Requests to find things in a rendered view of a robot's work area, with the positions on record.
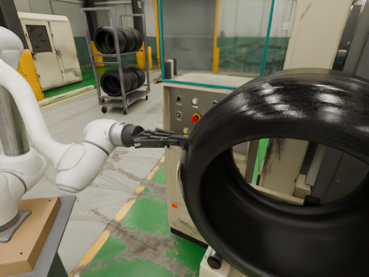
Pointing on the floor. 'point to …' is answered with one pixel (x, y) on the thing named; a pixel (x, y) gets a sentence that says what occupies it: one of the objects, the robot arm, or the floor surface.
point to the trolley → (131, 37)
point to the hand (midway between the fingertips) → (180, 140)
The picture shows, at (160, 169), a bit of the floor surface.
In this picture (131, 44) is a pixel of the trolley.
